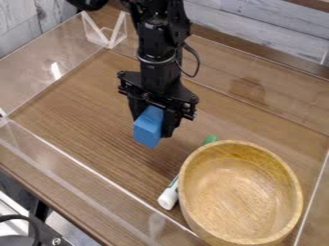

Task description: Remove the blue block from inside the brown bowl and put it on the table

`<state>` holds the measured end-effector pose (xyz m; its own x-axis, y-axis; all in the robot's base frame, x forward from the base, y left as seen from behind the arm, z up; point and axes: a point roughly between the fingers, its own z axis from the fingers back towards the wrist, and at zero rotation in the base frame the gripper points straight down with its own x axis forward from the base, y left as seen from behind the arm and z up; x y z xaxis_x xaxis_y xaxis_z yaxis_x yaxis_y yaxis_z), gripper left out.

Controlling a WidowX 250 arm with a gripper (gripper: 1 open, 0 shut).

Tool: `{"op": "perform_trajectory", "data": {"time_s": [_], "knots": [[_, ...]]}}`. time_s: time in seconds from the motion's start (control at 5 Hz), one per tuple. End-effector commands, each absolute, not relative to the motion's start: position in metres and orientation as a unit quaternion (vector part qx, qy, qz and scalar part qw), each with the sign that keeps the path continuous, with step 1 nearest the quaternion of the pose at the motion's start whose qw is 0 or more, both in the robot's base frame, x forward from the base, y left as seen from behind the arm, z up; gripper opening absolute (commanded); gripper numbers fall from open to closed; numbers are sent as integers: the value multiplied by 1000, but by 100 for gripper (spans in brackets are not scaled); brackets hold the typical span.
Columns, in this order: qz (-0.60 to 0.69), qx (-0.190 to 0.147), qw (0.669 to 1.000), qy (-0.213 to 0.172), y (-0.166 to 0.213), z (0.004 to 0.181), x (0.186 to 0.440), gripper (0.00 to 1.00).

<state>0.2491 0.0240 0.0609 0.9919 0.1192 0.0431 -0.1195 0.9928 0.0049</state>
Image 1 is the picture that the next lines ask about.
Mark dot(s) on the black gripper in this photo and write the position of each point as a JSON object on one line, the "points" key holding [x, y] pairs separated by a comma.
{"points": [[155, 86]]}

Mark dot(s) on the blue rectangular block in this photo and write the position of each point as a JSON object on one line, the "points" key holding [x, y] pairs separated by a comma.
{"points": [[147, 126]]}

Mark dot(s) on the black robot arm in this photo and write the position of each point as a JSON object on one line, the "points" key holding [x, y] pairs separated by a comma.
{"points": [[162, 28]]}

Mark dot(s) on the brown wooden bowl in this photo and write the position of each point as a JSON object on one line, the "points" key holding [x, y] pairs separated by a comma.
{"points": [[239, 194]]}

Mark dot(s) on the white green marker pen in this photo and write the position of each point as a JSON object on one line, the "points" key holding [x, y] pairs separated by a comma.
{"points": [[169, 197]]}

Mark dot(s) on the black metal table leg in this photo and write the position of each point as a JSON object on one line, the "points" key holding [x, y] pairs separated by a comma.
{"points": [[42, 211]]}

